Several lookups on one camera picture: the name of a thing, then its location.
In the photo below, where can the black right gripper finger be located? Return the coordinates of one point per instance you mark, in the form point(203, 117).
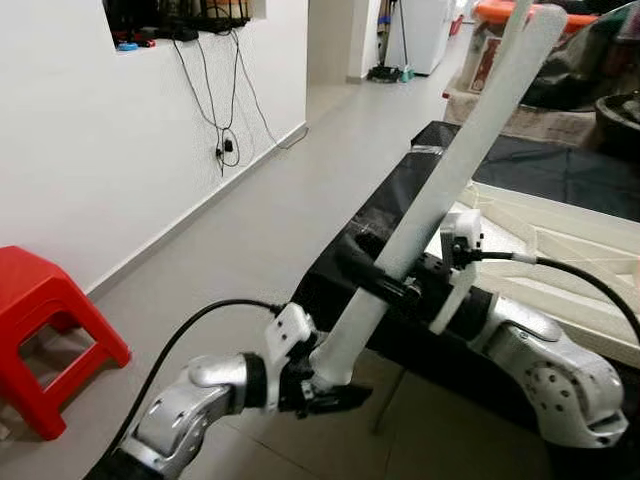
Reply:
point(385, 280)

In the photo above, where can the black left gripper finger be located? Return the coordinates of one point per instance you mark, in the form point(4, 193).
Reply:
point(338, 401)

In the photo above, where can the white plastic table top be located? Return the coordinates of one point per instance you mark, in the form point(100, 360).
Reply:
point(580, 300)

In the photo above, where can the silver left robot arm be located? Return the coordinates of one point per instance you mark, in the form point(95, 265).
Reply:
point(185, 410)

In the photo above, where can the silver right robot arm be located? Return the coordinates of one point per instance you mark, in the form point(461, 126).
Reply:
point(560, 380)

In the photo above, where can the clear tape strip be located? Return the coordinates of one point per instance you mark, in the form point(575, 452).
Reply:
point(425, 150)

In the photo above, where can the black tablecloth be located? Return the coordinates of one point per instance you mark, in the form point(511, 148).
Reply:
point(560, 165)

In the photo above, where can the black power adapter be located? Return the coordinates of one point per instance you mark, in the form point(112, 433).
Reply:
point(228, 148)

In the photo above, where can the black floor mop base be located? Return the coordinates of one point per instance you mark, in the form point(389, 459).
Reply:
point(385, 73)

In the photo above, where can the beige patterned bench cover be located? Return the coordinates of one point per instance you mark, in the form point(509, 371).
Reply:
point(560, 125)

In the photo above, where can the orange lid storage box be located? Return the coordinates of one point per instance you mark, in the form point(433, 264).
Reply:
point(490, 60)

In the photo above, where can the black wok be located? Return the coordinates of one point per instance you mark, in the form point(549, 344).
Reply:
point(620, 130)

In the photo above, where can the white fridge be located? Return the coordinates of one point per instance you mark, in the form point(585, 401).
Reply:
point(430, 35)

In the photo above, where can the black glossy bag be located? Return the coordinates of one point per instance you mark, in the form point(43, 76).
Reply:
point(590, 70)

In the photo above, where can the black router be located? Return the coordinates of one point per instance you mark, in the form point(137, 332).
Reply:
point(180, 12)

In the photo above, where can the small blue gadget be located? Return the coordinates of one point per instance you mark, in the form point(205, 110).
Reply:
point(127, 45)

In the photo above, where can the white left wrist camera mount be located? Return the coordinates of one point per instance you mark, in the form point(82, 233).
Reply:
point(290, 330)

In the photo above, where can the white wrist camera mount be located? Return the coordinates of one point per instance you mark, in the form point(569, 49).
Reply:
point(290, 330)
point(462, 230)

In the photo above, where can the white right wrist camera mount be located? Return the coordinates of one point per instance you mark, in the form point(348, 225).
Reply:
point(462, 230)

